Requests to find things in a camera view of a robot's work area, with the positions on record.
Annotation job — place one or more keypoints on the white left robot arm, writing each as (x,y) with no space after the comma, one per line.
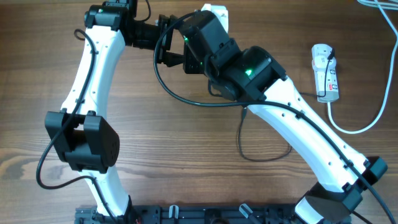
(79,131)

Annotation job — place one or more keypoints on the white charger adapter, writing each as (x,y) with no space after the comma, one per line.
(321,63)

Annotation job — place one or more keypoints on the blue screen smartphone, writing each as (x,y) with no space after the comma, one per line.
(220,12)

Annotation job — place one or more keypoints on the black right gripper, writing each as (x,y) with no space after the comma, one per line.
(191,63)

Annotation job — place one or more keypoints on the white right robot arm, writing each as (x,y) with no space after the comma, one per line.
(253,79)

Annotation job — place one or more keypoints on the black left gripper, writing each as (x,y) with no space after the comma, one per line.
(168,58)

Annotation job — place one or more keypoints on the white power strip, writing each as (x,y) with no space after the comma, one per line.
(326,84)

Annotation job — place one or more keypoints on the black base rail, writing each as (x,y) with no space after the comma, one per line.
(269,214)

